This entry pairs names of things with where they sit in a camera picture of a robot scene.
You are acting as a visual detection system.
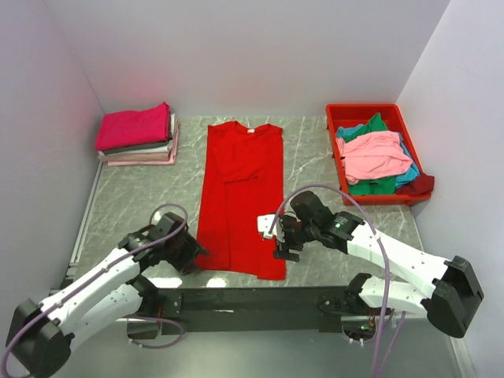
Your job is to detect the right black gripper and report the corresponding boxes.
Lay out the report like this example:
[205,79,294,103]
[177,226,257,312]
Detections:
[272,214,318,262]

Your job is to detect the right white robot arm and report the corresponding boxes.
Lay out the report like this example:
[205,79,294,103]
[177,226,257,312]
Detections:
[257,191,484,339]

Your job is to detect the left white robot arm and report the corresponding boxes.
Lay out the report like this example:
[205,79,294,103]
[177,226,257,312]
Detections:
[1,212,208,377]

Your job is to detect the folded light pink t-shirt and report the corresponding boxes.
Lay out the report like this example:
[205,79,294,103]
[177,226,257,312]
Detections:
[99,115,180,166]

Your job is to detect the green t-shirt in bin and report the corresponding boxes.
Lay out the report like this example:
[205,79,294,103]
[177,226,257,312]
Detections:
[343,113,397,195]

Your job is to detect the pink t-shirt in bin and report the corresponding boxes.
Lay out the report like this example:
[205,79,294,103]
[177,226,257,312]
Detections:
[336,131,413,185]

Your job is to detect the folded magenta t-shirt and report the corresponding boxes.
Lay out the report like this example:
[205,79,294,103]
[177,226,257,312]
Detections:
[94,102,170,151]

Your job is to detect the red plastic bin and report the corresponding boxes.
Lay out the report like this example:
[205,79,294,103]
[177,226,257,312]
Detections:
[325,103,433,206]

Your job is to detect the light blue t-shirt in bin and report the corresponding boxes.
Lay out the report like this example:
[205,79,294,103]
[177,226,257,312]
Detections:
[336,125,420,191]

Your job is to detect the dark red t-shirt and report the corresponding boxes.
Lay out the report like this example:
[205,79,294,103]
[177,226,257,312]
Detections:
[395,173,435,196]

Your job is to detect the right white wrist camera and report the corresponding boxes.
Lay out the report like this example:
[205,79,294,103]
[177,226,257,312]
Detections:
[257,214,284,243]

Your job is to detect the aluminium frame rail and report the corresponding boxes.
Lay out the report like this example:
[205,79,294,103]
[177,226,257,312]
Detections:
[41,258,460,324]

